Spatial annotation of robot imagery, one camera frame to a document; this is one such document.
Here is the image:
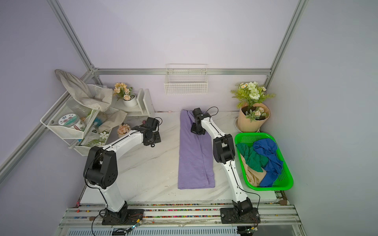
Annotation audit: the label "purple t-shirt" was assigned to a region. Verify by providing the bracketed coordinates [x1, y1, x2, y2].
[178, 110, 215, 190]

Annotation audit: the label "green plastic laundry basket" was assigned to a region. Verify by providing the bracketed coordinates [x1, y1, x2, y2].
[234, 132, 293, 191]

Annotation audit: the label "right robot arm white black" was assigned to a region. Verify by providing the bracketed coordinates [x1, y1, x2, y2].
[191, 108, 260, 228]

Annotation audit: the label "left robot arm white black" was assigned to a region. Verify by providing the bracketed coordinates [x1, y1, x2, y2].
[83, 117, 161, 225]

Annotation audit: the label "white small shelf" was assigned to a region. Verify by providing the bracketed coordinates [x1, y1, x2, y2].
[111, 88, 155, 118]

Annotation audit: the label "cream ribbed pot pink flowers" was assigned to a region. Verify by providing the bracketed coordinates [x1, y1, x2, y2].
[117, 124, 131, 138]

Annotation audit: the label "beige cloth on rack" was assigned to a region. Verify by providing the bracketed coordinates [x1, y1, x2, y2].
[98, 111, 128, 132]

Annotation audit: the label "small white pot peach flowers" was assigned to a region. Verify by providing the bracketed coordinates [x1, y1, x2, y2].
[113, 83, 138, 108]

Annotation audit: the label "large terracotta flower pot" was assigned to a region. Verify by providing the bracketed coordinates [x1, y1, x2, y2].
[236, 103, 271, 132]

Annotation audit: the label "floral printed packet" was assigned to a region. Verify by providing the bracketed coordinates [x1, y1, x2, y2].
[80, 127, 110, 147]

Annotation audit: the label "grey cloth bag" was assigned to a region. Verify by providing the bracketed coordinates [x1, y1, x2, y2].
[55, 69, 113, 112]

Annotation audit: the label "green white artificial flowers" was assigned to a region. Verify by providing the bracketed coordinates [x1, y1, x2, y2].
[231, 82, 275, 108]

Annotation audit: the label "green t-shirt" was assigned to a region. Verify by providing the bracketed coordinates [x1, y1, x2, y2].
[236, 143, 269, 172]

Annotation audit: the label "blue t-shirt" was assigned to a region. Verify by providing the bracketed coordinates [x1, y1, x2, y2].
[253, 138, 283, 187]

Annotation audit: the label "beige t-shirt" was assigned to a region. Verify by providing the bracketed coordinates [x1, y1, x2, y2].
[241, 155, 266, 187]

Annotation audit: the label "round floral tin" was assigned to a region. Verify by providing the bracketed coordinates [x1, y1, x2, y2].
[58, 113, 79, 127]

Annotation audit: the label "white wire wall basket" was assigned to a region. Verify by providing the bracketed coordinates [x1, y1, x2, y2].
[164, 64, 208, 95]

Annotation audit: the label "white tiered wire rack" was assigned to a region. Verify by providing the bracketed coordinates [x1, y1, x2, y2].
[40, 95, 117, 156]

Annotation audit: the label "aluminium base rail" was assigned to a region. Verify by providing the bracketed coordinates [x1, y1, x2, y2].
[58, 203, 302, 229]

